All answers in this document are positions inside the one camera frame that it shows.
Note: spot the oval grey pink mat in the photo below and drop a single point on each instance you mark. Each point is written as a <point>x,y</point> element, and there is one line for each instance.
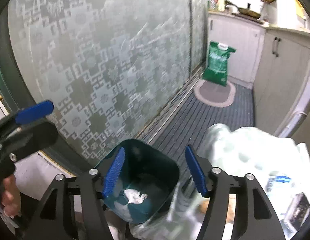
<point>215,95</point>

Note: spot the striped grey floor rug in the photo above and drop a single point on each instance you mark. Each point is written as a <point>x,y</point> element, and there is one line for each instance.
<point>192,120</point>

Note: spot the green rice bag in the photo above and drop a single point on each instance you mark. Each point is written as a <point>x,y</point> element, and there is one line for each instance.
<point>216,69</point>

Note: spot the person's left hand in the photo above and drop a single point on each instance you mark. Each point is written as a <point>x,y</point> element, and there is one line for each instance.
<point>11,198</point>

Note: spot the frying pan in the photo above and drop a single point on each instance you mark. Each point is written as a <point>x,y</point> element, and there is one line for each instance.
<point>245,11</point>

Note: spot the green white checkered tablecloth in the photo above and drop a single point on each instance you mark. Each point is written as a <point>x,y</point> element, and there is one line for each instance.
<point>237,166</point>

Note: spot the white tissue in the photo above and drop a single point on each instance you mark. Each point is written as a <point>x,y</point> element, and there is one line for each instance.
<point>135,197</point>

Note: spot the oil bottle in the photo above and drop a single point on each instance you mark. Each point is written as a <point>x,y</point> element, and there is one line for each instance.
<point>221,5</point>

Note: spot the teal plastic trash bin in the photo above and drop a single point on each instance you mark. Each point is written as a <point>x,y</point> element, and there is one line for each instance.
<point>147,170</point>

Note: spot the blue white tissue pack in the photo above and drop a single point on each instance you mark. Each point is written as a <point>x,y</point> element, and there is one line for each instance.
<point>278,185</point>

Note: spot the patterned frosted sliding door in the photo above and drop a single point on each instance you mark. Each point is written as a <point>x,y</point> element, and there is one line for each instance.
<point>109,66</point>

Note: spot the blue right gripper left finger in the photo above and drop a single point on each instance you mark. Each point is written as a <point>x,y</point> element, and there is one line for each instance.
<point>113,173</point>

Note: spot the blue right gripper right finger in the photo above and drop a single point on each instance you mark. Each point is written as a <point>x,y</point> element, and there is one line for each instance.
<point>196,170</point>

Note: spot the black snack bag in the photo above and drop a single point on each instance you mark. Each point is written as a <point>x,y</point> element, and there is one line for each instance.
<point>297,212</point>

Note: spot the white kitchen cabinet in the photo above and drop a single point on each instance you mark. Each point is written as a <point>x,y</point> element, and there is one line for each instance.
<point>272,61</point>

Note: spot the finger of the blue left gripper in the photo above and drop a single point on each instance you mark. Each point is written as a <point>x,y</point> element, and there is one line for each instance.
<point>33,113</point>

